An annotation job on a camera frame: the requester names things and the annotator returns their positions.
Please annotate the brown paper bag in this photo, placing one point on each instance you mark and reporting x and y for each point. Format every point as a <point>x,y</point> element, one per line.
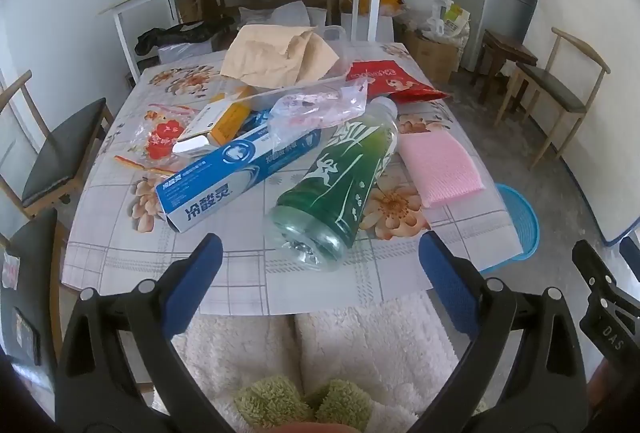
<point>270,53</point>

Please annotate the white plastic sack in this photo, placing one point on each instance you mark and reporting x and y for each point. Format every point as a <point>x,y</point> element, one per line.
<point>280,13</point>

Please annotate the green plastic bottle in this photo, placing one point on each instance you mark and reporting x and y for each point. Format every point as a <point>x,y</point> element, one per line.
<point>340,173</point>

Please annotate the red snack bag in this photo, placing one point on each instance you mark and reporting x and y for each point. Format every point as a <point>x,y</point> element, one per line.
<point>385,78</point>

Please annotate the dark wooden stool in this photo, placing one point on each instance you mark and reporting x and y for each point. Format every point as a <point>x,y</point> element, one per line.
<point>505,45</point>

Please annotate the wooden chair with dark seat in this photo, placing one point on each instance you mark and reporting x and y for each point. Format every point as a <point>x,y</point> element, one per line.
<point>60,148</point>
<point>555,85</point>

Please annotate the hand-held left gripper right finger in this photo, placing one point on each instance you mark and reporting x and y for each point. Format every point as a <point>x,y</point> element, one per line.
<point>450,283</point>

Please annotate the blue toothpaste box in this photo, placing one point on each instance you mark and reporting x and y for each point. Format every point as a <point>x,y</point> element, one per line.
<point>215,185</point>

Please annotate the white plastic bag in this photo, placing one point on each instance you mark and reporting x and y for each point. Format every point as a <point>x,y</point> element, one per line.
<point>450,18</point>

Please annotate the pink cloth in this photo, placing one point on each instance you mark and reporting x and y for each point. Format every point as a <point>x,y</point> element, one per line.
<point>440,168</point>

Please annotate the clear plastic bag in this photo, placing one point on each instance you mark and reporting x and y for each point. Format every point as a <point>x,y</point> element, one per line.
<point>320,108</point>

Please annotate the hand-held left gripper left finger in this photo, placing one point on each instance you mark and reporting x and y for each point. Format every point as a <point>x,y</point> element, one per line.
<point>200,273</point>

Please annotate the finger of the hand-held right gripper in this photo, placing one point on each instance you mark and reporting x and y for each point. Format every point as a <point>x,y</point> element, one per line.
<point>592,268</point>

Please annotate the green fluffy slipper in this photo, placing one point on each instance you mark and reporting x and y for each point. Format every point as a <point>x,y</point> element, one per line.
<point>350,405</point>
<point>272,405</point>

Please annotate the clear wrapper with red print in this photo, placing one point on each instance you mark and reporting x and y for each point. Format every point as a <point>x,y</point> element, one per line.
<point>162,138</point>

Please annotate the white fluffy robe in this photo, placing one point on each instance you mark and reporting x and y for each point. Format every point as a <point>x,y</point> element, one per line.
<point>380,343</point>

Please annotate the cardboard box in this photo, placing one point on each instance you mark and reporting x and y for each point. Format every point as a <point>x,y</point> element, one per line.
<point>430,55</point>
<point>195,5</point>

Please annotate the black cloth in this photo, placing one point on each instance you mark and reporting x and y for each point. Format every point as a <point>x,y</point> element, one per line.
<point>165,38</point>

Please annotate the clear plastic container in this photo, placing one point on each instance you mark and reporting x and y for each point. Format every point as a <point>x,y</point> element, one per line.
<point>337,35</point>

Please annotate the orange white carton box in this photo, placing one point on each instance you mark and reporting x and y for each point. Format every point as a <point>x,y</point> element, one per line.
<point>230,118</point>

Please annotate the blue plastic basket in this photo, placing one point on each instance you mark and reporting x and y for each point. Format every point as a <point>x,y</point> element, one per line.
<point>522,223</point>

